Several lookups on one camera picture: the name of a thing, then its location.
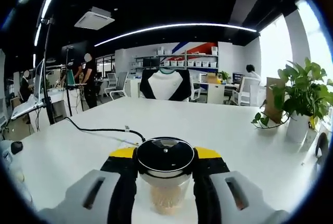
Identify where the shelf with white bins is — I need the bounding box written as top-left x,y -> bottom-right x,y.
134,46 -> 220,69

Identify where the black power cable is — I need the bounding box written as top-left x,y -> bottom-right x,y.
63,116 -> 147,143

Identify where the black stand pole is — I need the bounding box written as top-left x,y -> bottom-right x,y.
41,17 -> 56,126

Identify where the dark grey round device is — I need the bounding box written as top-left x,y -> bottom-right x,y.
315,132 -> 329,160

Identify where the ceiling air conditioner unit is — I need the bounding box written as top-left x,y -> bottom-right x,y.
74,6 -> 116,31

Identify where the white laptop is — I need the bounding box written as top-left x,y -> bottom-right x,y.
10,58 -> 46,121

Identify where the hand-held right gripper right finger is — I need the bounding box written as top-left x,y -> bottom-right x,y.
192,145 -> 289,224

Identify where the grey mesh office chair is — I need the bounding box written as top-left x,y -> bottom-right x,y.
109,71 -> 129,101
105,72 -> 118,97

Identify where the straight ceiling light strip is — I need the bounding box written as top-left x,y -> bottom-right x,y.
33,0 -> 66,46

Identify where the black oval case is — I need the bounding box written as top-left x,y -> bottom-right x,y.
10,141 -> 24,155

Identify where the brown paper bag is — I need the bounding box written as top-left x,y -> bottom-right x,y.
264,77 -> 286,124

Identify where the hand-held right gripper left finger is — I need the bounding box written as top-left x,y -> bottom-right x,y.
39,147 -> 138,224

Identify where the green potted plant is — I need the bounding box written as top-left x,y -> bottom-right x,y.
251,57 -> 333,144

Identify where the white office chair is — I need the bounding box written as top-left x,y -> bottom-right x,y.
231,76 -> 261,107

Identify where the tall seasoning bottle brown powder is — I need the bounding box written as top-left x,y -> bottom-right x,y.
135,136 -> 195,216

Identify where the curved ceiling light strip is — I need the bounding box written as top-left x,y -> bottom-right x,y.
94,22 -> 259,47

